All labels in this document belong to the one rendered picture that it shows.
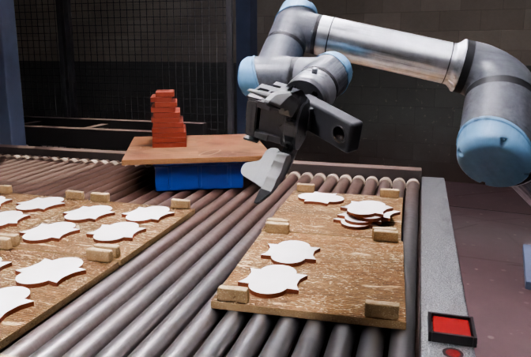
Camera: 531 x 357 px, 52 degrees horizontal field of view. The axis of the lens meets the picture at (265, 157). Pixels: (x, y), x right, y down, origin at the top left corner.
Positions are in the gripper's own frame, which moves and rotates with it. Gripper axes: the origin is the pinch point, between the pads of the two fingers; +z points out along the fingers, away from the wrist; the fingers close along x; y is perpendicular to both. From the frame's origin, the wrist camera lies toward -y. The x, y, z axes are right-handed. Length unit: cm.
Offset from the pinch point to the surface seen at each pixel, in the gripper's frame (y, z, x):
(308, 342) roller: -8.7, -5.8, -35.3
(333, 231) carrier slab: 0, -54, -50
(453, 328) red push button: -29.9, -18.7, -33.1
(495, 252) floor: -69, -287, -201
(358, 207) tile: -3, -66, -48
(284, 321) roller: -2.9, -10.5, -38.0
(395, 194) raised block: -9, -92, -57
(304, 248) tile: 3, -39, -45
